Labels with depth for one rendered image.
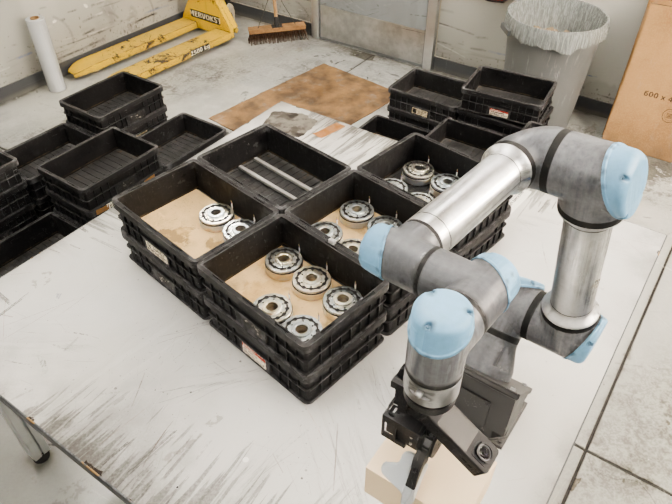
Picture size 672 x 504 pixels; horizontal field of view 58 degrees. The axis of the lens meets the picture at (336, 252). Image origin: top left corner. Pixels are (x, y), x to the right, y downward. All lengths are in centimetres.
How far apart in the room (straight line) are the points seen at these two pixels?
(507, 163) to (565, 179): 10
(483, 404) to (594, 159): 62
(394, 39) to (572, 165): 379
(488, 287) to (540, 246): 126
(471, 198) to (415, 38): 379
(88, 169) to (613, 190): 226
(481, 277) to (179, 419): 96
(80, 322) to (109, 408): 32
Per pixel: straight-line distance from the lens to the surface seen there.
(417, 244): 85
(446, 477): 98
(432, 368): 75
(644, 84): 404
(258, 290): 163
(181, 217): 190
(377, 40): 489
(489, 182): 101
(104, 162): 289
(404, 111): 335
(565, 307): 132
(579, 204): 111
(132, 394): 164
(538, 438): 157
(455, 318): 72
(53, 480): 243
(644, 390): 271
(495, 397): 140
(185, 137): 319
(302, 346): 136
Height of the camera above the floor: 197
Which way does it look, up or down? 41 degrees down
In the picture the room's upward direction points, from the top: straight up
